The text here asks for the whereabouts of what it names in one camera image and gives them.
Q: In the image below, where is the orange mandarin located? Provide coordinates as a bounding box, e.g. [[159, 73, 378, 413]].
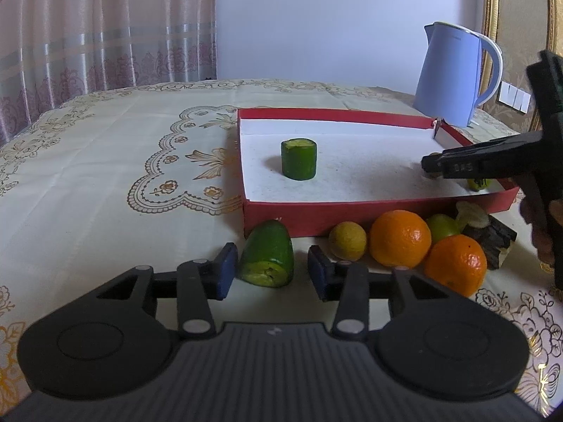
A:
[[369, 210, 432, 269], [424, 234, 488, 297]]

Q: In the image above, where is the person's hand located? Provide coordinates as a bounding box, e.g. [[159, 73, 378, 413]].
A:
[[519, 197, 555, 266]]

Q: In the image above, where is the green tomato with stem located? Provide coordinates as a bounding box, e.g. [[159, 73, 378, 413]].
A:
[[467, 178, 491, 192]]

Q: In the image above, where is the pink floral curtain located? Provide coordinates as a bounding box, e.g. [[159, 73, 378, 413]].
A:
[[1, 0, 217, 142]]

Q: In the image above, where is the white wall switch panel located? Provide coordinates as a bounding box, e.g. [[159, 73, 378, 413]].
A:
[[498, 81, 532, 114]]

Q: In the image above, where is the green cucumber end piece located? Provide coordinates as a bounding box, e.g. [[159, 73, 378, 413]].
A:
[[239, 220, 294, 288]]

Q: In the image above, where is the floral embroidered tablecloth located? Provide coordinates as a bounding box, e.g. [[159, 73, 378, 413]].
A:
[[1, 79, 562, 417]]

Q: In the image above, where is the blue electric kettle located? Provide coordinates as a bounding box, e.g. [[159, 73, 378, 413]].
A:
[[413, 22, 504, 128]]

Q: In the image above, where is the small yellow-brown round fruit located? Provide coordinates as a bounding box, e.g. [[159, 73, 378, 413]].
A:
[[328, 221, 367, 261]]

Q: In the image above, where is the green cucumber piece cut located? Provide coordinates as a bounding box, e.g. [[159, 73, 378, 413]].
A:
[[280, 138, 317, 181]]

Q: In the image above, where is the red cardboard box tray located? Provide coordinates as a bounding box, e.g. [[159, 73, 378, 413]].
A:
[[238, 108, 518, 237]]

